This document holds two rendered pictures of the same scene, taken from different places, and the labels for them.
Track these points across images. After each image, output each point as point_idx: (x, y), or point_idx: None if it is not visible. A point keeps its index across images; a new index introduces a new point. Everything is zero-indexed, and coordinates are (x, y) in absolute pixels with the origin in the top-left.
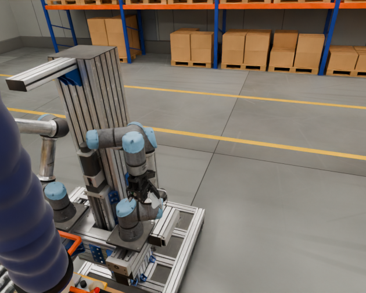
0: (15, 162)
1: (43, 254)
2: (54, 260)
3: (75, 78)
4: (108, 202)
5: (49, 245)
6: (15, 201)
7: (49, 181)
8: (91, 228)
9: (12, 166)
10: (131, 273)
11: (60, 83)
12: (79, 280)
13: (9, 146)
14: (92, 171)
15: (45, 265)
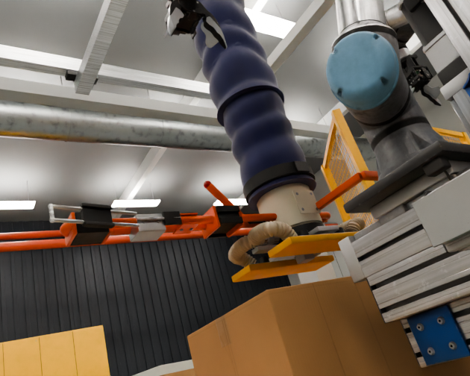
0: (204, 37)
1: (233, 136)
2: (240, 149)
3: None
4: None
5: (236, 127)
6: (207, 71)
7: None
8: None
9: (201, 41)
10: (373, 289)
11: None
12: (313, 233)
13: (198, 25)
14: (421, 37)
15: (233, 150)
